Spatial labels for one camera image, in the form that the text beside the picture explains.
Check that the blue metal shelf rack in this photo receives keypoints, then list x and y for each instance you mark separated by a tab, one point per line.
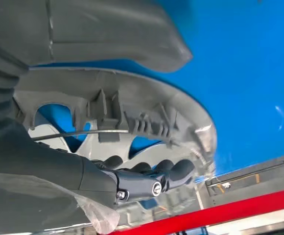
242	81

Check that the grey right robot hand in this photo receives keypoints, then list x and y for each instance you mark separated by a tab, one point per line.
107	32

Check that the red barrier belt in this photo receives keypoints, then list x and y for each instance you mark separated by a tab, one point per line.
229	209

